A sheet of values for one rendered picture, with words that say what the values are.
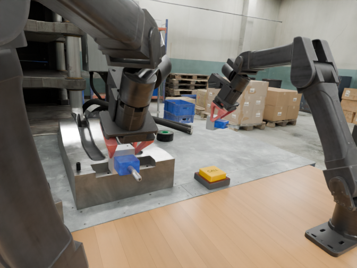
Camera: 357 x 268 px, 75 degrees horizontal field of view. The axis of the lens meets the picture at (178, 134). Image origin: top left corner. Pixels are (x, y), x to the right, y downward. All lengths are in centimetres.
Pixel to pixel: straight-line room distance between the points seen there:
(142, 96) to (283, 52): 45
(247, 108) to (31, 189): 436
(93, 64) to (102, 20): 114
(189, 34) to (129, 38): 763
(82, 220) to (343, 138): 60
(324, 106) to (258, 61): 26
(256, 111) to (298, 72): 402
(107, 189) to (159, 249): 20
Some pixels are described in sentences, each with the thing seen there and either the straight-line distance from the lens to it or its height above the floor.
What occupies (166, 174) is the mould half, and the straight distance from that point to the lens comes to 66.
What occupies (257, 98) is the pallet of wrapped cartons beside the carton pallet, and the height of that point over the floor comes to 62.
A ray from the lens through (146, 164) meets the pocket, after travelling 67.
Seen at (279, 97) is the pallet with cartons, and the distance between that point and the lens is 512.
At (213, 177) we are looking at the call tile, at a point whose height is 83.
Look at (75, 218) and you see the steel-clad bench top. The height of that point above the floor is 80.
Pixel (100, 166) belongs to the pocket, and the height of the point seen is 88.
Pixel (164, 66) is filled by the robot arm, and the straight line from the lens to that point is 45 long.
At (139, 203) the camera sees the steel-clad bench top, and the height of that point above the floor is 80.
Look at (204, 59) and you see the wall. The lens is 815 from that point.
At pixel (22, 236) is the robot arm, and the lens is 23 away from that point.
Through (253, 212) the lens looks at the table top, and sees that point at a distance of 64.
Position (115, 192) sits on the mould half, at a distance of 62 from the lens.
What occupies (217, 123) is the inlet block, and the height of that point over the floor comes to 93.
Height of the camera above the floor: 114
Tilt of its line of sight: 17 degrees down
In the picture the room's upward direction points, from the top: 4 degrees clockwise
